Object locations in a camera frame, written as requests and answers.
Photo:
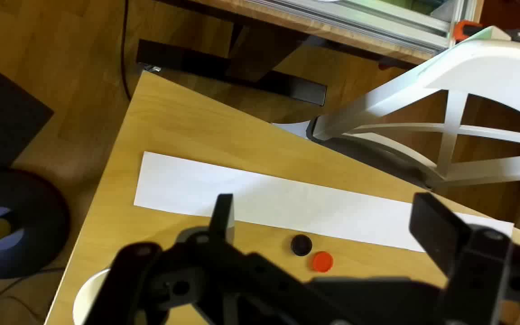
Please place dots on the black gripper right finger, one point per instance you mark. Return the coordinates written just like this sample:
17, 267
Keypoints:
438, 225

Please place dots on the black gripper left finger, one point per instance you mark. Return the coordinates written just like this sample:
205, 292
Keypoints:
221, 213

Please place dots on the black game chip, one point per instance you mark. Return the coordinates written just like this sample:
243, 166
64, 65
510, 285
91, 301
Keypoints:
300, 243

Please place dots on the red game chip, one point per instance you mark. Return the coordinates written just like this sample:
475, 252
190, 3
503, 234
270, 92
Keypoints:
322, 261

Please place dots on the white wooden chair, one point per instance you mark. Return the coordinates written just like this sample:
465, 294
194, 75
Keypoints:
483, 77

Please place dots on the dark round stool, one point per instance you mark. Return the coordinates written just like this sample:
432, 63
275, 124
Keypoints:
28, 222

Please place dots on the stacked white framed panels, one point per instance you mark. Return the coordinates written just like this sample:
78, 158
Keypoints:
380, 18

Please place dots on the black flat mat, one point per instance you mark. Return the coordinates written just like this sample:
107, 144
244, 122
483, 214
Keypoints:
1, 113

